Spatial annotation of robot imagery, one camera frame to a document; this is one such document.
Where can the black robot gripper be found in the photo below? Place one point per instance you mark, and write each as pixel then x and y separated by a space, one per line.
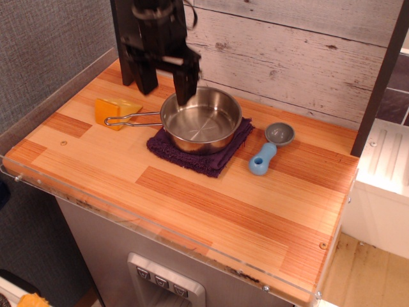
pixel 163 46

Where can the white ridged side cabinet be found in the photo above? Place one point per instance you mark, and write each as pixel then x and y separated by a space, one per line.
pixel 377 209

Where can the grey scoop with blue handle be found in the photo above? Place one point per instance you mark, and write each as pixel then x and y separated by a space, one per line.
pixel 277 135

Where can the dark right shelf post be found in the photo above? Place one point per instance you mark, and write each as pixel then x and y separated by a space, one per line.
pixel 386 70

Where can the silver dispenser panel with buttons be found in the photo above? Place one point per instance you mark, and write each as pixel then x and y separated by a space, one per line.
pixel 156 285

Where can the clear acrylic table edge guard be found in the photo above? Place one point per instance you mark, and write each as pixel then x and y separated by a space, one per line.
pixel 274 232

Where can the orange cloth at corner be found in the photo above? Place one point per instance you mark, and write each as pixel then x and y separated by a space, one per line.
pixel 32 300

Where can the yellow cheese wedge toy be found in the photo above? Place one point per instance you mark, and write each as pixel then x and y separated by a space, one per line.
pixel 114 107

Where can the stainless steel pot with handle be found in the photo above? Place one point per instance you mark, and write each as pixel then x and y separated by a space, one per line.
pixel 205 125

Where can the purple folded cloth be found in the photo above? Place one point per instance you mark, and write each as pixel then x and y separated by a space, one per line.
pixel 209 165

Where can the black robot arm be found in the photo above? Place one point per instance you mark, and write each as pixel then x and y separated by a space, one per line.
pixel 159 6

